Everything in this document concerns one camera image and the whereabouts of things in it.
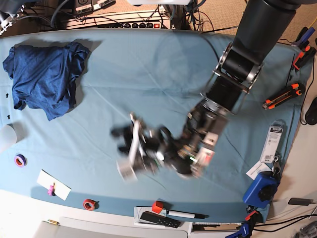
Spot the white card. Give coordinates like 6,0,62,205
37,170,71,201

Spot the blue clamp top right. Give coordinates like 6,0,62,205
291,26,315,48

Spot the white power strip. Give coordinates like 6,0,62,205
61,8,171,30

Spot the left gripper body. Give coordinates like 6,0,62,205
128,113,172,174

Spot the blue clamp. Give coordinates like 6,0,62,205
225,222,254,238
291,26,315,48

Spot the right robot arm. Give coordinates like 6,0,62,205
0,0,25,35

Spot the purple tape roll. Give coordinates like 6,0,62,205
14,154,27,167

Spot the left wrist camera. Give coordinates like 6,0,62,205
116,161,137,182

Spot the pink small toy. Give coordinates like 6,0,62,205
48,183,56,196

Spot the black remote control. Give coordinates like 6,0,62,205
141,211,181,228

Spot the light blue table cloth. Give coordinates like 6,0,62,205
0,29,302,222

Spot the black small device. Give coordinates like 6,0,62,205
288,198,311,206

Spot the white black marker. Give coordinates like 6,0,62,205
166,210,208,219

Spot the clear blister package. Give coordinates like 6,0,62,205
260,120,285,163

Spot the blue clamp bottom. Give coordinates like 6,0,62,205
225,222,254,238

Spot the red tape roll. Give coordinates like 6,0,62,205
83,199,96,211

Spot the orange clamp bottom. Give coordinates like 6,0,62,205
245,210,263,223

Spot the blue box with knob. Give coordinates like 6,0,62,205
242,172,281,209

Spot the white paper label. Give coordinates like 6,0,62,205
246,161,271,180

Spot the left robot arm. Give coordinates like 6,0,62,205
111,0,304,180

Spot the red small block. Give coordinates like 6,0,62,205
152,201,164,214

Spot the orange black clamp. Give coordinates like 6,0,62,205
293,46,317,71

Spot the orange black utility knife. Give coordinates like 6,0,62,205
262,83,305,110

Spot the white plastic cup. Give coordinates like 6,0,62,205
0,124,17,153

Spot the dark blue t-shirt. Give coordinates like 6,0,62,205
2,42,90,121

